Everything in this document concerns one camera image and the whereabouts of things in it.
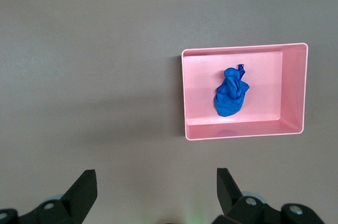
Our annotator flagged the blue glove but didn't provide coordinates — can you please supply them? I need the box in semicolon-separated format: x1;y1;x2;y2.
213;63;250;117

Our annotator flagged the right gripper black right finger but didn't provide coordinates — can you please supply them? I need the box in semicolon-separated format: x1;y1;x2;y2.
212;167;322;224

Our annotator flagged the pink plastic bin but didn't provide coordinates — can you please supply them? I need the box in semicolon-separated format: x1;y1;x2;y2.
181;42;309;142

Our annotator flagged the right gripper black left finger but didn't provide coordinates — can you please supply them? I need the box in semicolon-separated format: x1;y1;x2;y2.
0;169;98;224

